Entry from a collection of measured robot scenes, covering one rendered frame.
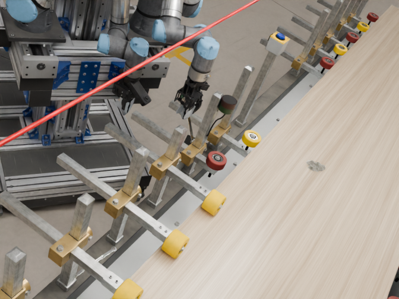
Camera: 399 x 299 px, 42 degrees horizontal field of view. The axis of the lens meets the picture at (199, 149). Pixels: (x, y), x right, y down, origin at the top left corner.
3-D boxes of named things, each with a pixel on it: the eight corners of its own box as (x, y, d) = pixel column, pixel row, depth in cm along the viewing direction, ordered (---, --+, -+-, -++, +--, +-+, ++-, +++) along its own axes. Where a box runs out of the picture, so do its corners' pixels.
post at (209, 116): (179, 177, 225) (213, 92, 194) (183, 173, 228) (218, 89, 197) (185, 182, 225) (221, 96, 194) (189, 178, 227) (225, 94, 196)
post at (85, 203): (56, 290, 171) (77, 196, 140) (64, 283, 173) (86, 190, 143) (64, 296, 170) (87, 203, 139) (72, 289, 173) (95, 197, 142)
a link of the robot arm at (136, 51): (130, 33, 201) (151, 39, 202) (124, 56, 208) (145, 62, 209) (127, 43, 195) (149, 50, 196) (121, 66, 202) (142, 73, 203)
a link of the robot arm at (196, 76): (197, 59, 189) (215, 70, 187) (193, 69, 192) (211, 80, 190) (186, 65, 183) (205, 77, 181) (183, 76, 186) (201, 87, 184)
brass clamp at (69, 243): (46, 255, 149) (47, 245, 146) (78, 229, 159) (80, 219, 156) (62, 269, 148) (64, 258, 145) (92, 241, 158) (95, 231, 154)
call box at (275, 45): (263, 50, 231) (270, 35, 226) (270, 45, 236) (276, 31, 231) (276, 58, 230) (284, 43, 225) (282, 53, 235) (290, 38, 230)
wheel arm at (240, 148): (167, 108, 239) (170, 101, 236) (171, 105, 241) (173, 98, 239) (244, 159, 229) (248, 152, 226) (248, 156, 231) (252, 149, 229)
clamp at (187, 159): (178, 160, 210) (181, 151, 207) (195, 145, 220) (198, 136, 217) (189, 167, 209) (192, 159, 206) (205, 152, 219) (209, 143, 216)
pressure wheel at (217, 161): (196, 175, 210) (205, 156, 203) (206, 166, 216) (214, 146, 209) (212, 186, 209) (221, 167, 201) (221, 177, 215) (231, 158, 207)
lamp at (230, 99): (202, 139, 207) (219, 98, 193) (209, 133, 211) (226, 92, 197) (214, 147, 205) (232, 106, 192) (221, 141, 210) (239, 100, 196)
